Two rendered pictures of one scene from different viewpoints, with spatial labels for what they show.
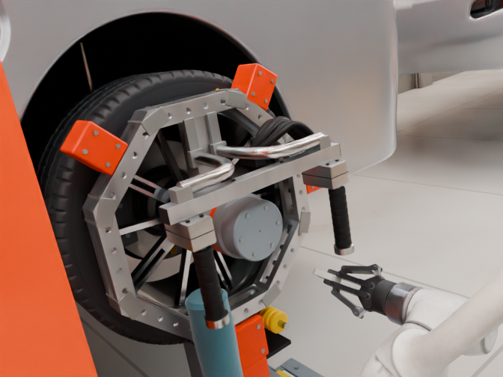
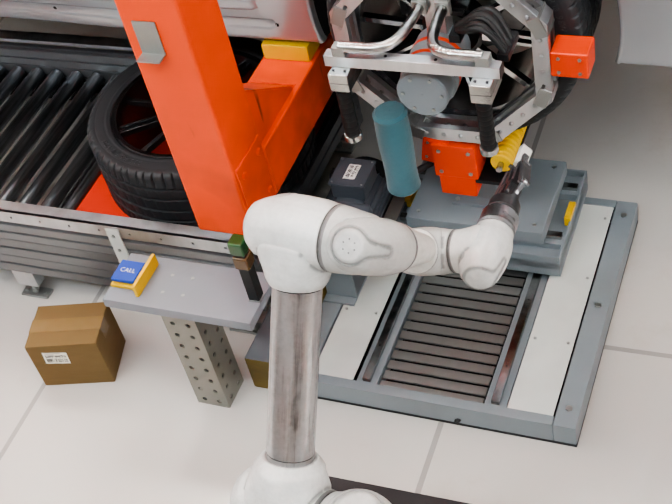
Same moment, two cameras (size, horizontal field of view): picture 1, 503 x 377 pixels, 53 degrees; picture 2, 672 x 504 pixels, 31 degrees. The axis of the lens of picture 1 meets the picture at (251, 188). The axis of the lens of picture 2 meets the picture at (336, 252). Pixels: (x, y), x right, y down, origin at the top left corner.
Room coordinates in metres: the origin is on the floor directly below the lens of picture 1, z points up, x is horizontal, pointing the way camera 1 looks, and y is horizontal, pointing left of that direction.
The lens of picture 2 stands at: (-0.20, -1.91, 2.59)
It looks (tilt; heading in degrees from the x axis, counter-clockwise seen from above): 44 degrees down; 66
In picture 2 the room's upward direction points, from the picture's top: 15 degrees counter-clockwise
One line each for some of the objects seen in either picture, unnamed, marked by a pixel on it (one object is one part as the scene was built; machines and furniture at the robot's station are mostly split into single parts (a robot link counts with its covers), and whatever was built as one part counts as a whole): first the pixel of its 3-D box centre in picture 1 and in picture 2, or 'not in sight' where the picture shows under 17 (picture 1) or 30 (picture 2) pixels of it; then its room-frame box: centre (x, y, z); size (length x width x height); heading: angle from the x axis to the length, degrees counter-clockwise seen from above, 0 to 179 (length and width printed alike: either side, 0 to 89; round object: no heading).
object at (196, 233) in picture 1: (188, 228); (344, 71); (0.84, 0.12, 0.93); 0.09 x 0.05 x 0.05; 35
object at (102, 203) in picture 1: (212, 215); (443, 49); (1.10, 0.10, 0.85); 0.54 x 0.07 x 0.54; 125
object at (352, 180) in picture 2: not in sight; (361, 219); (0.89, 0.33, 0.26); 0.42 x 0.18 x 0.35; 35
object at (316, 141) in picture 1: (266, 130); (460, 20); (1.06, -0.05, 1.03); 0.19 x 0.18 x 0.11; 35
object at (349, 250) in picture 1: (340, 218); (486, 125); (1.01, -0.18, 0.83); 0.04 x 0.04 x 0.16
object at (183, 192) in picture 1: (186, 155); (377, 15); (0.94, 0.11, 1.03); 0.19 x 0.18 x 0.11; 35
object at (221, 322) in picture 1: (209, 283); (348, 112); (0.81, 0.10, 0.83); 0.04 x 0.04 x 0.16
